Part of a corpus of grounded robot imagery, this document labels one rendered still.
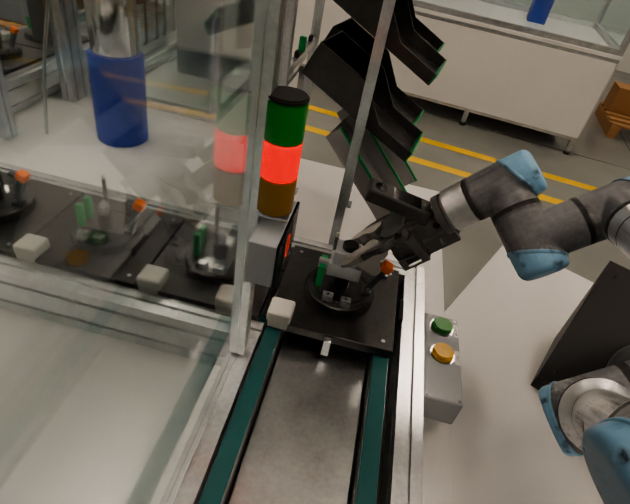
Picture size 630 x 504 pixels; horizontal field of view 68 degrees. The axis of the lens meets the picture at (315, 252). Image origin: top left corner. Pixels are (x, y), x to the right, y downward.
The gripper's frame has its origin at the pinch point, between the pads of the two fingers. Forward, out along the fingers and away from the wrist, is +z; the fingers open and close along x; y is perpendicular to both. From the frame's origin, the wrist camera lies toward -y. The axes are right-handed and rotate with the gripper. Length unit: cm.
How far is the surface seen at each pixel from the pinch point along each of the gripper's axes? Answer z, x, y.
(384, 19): -24.9, 19.6, -27.1
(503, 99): -17, 385, 133
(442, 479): -0.9, -27.2, 32.8
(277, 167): -12.0, -21.3, -25.5
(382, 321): 1.0, -5.1, 14.4
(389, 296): 0.5, 2.6, 15.1
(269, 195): -8.6, -21.3, -23.2
